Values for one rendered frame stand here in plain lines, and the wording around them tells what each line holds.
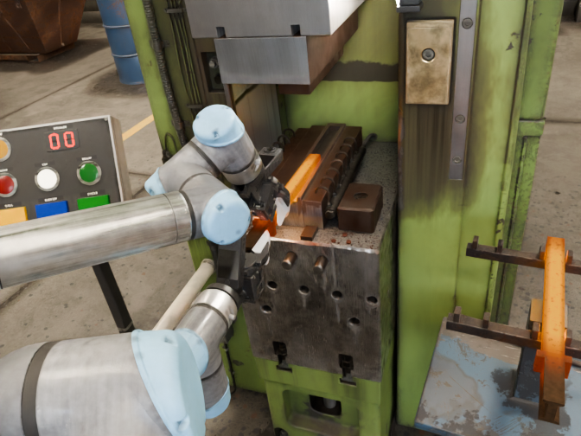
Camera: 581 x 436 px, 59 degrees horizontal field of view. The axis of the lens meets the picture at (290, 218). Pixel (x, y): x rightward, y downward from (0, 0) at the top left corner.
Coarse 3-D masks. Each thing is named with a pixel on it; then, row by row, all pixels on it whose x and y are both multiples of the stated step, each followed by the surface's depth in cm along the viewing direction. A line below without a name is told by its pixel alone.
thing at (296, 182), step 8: (304, 160) 132; (312, 160) 132; (304, 168) 128; (312, 168) 130; (296, 176) 124; (304, 176) 125; (288, 184) 121; (296, 184) 121; (296, 192) 120; (256, 224) 106; (264, 224) 106; (272, 224) 106; (256, 232) 104; (264, 232) 104; (272, 232) 107; (248, 240) 101; (256, 240) 101; (248, 248) 99
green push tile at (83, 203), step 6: (84, 198) 122; (90, 198) 122; (96, 198) 122; (102, 198) 122; (108, 198) 122; (78, 204) 122; (84, 204) 122; (90, 204) 122; (96, 204) 122; (102, 204) 122
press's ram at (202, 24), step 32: (192, 0) 101; (224, 0) 99; (256, 0) 97; (288, 0) 95; (320, 0) 93; (352, 0) 107; (192, 32) 105; (224, 32) 106; (256, 32) 100; (288, 32) 98; (320, 32) 96
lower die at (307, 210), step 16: (304, 128) 157; (320, 128) 153; (352, 128) 150; (288, 144) 148; (304, 144) 145; (336, 144) 142; (352, 144) 141; (288, 160) 138; (320, 160) 133; (288, 176) 130; (320, 176) 128; (336, 176) 129; (304, 192) 121; (320, 192) 122; (304, 208) 121; (320, 208) 119; (288, 224) 125; (304, 224) 123; (320, 224) 122
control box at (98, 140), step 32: (32, 128) 121; (64, 128) 121; (96, 128) 121; (0, 160) 121; (32, 160) 121; (64, 160) 122; (96, 160) 122; (32, 192) 122; (64, 192) 122; (96, 192) 122; (128, 192) 127
